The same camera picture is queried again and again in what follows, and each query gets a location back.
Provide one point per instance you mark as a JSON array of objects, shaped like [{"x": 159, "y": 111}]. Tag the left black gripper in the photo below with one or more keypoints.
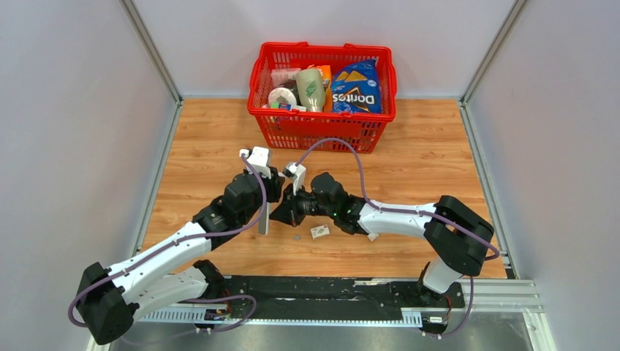
[{"x": 275, "y": 184}]

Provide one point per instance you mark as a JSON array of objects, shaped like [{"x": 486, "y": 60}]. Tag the small white blue box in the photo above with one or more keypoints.
[{"x": 284, "y": 106}]

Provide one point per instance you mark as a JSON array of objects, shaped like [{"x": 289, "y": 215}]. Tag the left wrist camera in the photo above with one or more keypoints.
[{"x": 259, "y": 158}]

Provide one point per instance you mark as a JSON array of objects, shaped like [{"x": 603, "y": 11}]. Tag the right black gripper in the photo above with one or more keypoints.
[{"x": 286, "y": 212}]

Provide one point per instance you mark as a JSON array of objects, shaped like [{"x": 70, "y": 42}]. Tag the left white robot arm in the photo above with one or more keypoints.
[{"x": 110, "y": 300}]

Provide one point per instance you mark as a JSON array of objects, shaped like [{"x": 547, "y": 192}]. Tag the white tape roll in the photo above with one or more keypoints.
[{"x": 283, "y": 95}]

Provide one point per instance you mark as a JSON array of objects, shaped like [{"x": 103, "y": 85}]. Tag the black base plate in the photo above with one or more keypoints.
[{"x": 328, "y": 298}]

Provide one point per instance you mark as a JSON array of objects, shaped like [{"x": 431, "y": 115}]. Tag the blue Doritos chip bag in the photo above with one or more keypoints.
[{"x": 355, "y": 89}]

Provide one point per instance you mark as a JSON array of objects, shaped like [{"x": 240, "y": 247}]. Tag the beige squeeze bottle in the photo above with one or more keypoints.
[{"x": 310, "y": 89}]

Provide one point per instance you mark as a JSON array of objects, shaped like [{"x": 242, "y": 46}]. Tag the orange snack packet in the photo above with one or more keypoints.
[{"x": 325, "y": 71}]

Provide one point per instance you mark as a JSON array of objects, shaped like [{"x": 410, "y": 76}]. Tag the white stapler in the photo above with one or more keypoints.
[{"x": 263, "y": 223}]

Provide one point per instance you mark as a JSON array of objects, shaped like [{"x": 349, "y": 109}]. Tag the red plastic shopping basket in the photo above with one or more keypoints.
[{"x": 299, "y": 129}]

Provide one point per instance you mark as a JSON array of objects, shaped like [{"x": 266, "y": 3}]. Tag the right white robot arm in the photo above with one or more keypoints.
[{"x": 460, "y": 237}]

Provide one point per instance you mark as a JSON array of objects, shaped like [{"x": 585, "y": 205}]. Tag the small staple box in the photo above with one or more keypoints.
[{"x": 320, "y": 231}]

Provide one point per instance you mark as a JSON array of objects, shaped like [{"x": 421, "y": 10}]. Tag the clear plastic wrapped packet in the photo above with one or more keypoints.
[{"x": 280, "y": 76}]

